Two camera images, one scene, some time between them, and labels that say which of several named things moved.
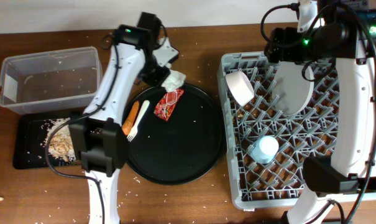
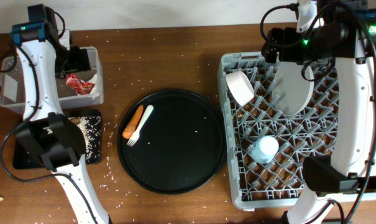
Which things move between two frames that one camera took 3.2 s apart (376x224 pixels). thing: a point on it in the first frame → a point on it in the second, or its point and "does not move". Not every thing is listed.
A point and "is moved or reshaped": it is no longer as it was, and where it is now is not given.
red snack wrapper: (166, 103) → (80, 88)
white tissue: (174, 81) → (94, 81)
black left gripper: (156, 83) → (82, 62)
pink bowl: (240, 86) does not move
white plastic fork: (133, 132) is moved or reshaped
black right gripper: (283, 45) does not move
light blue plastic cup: (265, 150) does not move
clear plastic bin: (50, 82) does not move
